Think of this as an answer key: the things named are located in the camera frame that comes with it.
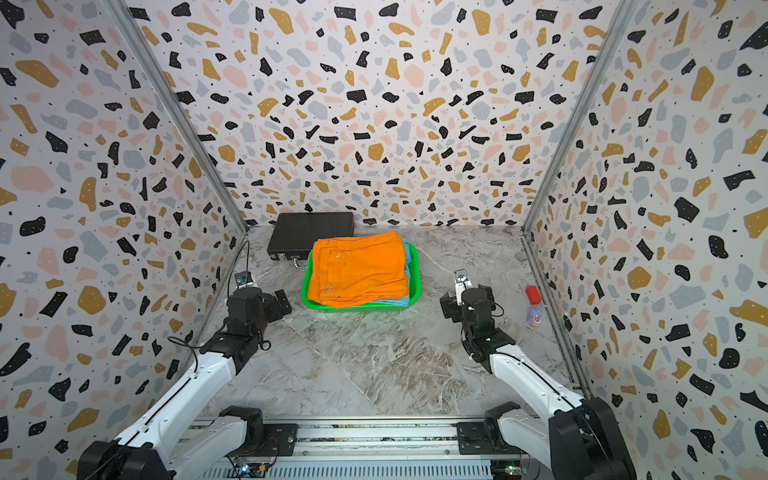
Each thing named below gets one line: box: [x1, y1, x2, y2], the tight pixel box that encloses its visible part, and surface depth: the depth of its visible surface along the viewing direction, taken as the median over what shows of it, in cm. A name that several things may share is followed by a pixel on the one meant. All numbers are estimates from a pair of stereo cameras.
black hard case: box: [267, 212, 355, 260], surface depth 120 cm
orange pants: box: [308, 231, 409, 308], surface depth 96 cm
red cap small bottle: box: [525, 286, 546, 326], surface depth 102 cm
